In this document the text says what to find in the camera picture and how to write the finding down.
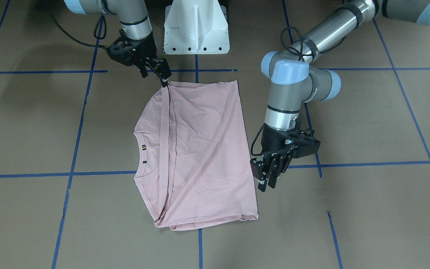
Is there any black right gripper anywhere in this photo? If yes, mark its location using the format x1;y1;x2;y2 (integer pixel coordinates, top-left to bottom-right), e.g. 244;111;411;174
129;32;172;87

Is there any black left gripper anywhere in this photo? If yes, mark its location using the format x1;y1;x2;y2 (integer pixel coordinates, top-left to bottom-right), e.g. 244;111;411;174
250;125;296;192

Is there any pink Snoopy t-shirt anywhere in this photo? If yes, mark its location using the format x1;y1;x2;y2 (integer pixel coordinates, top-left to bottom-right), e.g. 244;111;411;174
134;80;258;231

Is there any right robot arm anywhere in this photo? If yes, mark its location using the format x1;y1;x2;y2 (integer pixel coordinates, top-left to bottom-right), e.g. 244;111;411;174
65;0;172;87

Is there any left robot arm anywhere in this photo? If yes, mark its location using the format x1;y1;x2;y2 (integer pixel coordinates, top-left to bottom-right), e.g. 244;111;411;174
250;0;430;191

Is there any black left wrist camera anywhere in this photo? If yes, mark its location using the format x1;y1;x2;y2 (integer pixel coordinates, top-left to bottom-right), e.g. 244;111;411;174
288;128;321;158

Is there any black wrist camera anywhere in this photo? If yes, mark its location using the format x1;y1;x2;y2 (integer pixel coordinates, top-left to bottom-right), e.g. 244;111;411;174
106;29;136;67
288;128;321;158

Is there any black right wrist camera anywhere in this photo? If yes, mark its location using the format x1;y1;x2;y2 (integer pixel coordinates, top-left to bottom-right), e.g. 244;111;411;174
106;29;136;67

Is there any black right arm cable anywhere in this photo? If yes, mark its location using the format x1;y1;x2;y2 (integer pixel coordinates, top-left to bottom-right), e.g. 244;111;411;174
47;7;111;49

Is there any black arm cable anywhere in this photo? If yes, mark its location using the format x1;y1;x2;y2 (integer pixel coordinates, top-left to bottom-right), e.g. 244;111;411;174
47;7;111;49
280;26;350;62

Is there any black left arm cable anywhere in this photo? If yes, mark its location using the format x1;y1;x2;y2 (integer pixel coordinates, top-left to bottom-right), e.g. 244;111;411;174
280;26;350;62

